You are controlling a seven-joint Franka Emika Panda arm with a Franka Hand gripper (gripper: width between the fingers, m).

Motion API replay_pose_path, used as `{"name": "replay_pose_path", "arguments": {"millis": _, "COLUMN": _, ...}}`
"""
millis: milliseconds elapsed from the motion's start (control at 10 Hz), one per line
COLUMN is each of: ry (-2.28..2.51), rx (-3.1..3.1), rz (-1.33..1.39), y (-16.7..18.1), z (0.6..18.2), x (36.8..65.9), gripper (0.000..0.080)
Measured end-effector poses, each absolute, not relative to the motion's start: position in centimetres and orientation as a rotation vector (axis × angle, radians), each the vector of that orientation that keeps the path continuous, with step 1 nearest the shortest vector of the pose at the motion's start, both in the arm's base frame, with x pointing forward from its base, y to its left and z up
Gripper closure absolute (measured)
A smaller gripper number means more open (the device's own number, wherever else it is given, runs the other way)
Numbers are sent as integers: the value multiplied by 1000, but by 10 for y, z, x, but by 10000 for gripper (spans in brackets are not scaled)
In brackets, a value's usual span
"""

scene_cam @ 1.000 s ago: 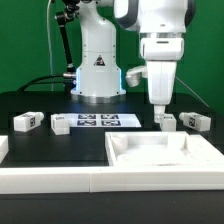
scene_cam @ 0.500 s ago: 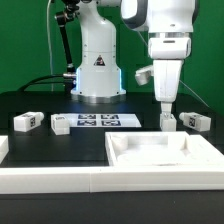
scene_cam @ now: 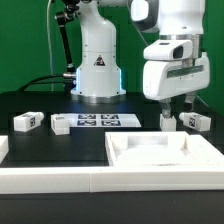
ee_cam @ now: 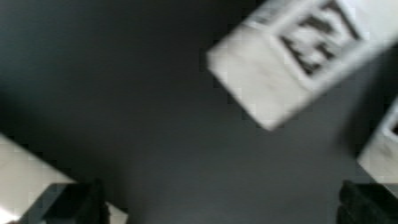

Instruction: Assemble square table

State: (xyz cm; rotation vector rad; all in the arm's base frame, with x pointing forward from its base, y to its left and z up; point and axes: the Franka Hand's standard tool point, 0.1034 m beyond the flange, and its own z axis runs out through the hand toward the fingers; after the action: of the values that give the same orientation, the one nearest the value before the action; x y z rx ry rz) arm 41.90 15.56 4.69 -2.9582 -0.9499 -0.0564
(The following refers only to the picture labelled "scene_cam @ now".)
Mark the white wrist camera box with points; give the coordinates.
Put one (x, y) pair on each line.
(168, 50)

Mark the white square tabletop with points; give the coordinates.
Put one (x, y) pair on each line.
(160, 149)

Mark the white sheet with fiducial markers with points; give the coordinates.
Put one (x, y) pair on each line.
(102, 120)

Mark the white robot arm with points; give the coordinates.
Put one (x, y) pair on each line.
(98, 77)

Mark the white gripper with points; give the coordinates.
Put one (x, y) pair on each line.
(162, 80)

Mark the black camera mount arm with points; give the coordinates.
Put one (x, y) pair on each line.
(62, 18)

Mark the white U-shaped fence wall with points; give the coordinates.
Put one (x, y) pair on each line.
(110, 178)

